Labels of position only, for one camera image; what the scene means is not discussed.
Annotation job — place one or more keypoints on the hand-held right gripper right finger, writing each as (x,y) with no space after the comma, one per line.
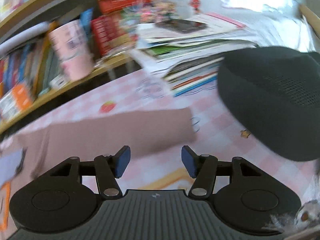
(189,161)

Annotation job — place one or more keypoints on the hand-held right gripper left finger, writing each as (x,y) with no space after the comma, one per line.
(122,161)

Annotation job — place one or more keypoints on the brown cardboard box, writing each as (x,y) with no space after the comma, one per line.
(112,132)

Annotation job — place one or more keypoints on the pink checkered tablecloth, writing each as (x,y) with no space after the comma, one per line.
(220,132)

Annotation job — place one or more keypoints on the wooden shelf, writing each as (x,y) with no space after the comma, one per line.
(105,67)

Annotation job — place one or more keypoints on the stack of books and papers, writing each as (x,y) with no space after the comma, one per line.
(190,65)

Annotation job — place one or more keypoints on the black round mesh speaker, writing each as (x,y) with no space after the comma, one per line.
(262,97)

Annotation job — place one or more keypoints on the orange box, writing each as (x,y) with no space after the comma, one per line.
(21,97)

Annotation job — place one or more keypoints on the pink printed cup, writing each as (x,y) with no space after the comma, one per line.
(72,52)

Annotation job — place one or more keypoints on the red printed package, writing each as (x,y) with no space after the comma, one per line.
(107,35)

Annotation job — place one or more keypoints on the grey plush toy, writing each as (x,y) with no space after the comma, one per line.
(307,211)

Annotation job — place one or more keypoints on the black smartphone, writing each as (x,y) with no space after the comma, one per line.
(182,26)

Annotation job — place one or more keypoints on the row of colourful books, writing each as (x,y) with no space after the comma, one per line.
(27,65)

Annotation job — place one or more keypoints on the blue packet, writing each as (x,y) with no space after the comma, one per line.
(87,22)

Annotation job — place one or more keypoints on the white paper roll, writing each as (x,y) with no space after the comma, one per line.
(22,38)

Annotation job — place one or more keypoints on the red box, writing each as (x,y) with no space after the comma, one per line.
(125,0)

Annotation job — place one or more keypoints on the white shiny cover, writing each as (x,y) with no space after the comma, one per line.
(270,7)

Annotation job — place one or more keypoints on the wooden bar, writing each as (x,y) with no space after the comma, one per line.
(310,16)

